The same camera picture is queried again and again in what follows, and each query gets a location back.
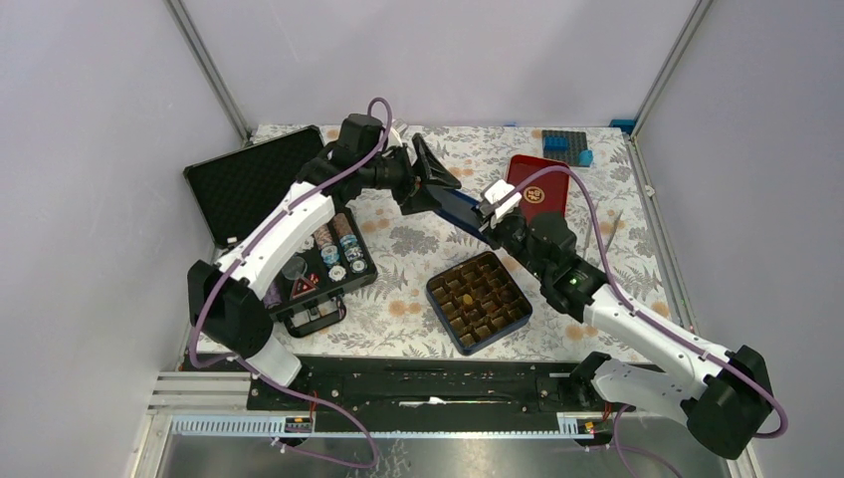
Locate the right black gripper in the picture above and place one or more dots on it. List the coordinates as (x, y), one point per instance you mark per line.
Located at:
(491, 226)

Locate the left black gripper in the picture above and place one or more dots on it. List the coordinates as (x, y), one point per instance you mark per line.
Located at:
(411, 198)

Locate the blue tin lid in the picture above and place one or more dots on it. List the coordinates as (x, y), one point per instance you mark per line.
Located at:
(458, 209)

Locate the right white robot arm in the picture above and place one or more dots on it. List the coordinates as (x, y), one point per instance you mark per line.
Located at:
(722, 397)

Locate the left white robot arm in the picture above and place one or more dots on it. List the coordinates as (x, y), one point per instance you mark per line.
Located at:
(225, 297)

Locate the blue chocolate tin box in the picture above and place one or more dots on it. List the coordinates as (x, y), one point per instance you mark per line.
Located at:
(491, 317)

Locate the red square tray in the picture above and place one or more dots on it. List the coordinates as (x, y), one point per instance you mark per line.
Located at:
(546, 194)

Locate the floral tablecloth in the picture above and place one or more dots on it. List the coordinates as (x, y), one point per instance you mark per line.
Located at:
(392, 318)

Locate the grey lego baseplate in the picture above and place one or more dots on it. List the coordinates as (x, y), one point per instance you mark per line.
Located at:
(563, 145)

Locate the blue lego brick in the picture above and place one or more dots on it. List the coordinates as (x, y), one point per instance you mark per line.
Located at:
(585, 158)

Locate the red triangle card box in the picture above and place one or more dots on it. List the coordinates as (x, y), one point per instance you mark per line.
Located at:
(304, 285)

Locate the black poker chip case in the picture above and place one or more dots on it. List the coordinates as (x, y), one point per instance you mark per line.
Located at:
(237, 191)

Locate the blue corner bracket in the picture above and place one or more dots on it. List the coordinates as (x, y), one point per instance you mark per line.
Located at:
(627, 126)

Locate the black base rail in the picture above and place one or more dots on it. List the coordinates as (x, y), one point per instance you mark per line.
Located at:
(420, 396)

